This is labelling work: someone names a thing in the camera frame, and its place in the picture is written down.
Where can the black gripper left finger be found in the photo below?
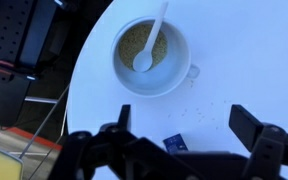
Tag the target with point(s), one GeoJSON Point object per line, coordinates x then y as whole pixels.
{"type": "Point", "coordinates": [110, 153]}

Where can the orange clamp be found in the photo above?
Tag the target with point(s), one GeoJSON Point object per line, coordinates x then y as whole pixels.
{"type": "Point", "coordinates": [4, 66]}

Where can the open dark blue carton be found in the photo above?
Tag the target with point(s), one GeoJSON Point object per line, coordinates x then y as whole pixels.
{"type": "Point", "coordinates": [175, 143]}

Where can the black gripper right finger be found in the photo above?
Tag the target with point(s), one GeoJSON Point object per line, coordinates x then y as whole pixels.
{"type": "Point", "coordinates": [270, 146]}

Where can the white plastic spoon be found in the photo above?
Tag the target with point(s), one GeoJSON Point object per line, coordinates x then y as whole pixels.
{"type": "Point", "coordinates": [143, 61]}

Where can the black perforated board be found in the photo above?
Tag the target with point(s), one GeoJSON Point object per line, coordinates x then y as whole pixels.
{"type": "Point", "coordinates": [7, 33]}

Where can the green bowl with white inside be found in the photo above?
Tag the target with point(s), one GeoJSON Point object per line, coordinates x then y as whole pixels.
{"type": "Point", "coordinates": [170, 73]}

